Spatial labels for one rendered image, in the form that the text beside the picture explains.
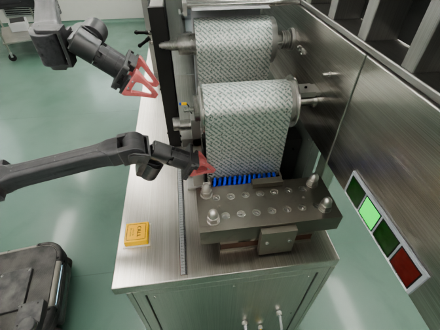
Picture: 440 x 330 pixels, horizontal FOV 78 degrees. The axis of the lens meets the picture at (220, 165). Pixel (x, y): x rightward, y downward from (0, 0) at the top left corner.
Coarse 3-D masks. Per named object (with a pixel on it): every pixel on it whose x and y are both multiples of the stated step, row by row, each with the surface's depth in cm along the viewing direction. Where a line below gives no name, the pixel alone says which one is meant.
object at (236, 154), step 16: (208, 144) 77; (224, 144) 78; (240, 144) 79; (256, 144) 80; (272, 144) 81; (208, 160) 82; (224, 160) 82; (240, 160) 83; (256, 160) 84; (272, 160) 85; (208, 176) 86; (224, 176) 87; (256, 176) 89
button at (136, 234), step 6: (144, 222) 87; (126, 228) 86; (132, 228) 86; (138, 228) 86; (144, 228) 86; (126, 234) 84; (132, 234) 84; (138, 234) 84; (144, 234) 84; (126, 240) 82; (132, 240) 82; (138, 240) 82; (144, 240) 83; (126, 246) 83
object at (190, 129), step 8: (192, 112) 83; (184, 120) 82; (192, 120) 80; (184, 128) 82; (192, 128) 82; (184, 136) 85; (192, 136) 84; (200, 136) 84; (184, 144) 85; (200, 144) 86; (192, 176) 97; (200, 176) 97; (192, 184) 101; (200, 184) 100
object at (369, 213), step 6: (366, 198) 58; (366, 204) 58; (372, 204) 56; (360, 210) 61; (366, 210) 58; (372, 210) 56; (366, 216) 59; (372, 216) 57; (378, 216) 55; (366, 222) 59; (372, 222) 57; (372, 228) 57
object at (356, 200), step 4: (352, 180) 62; (352, 184) 63; (356, 184) 61; (348, 188) 64; (352, 188) 63; (356, 188) 61; (360, 188) 60; (348, 192) 65; (352, 192) 63; (356, 192) 61; (360, 192) 60; (364, 192) 59; (352, 196) 63; (356, 196) 62; (360, 196) 60; (352, 200) 63; (356, 200) 62; (360, 200) 60; (356, 204) 62
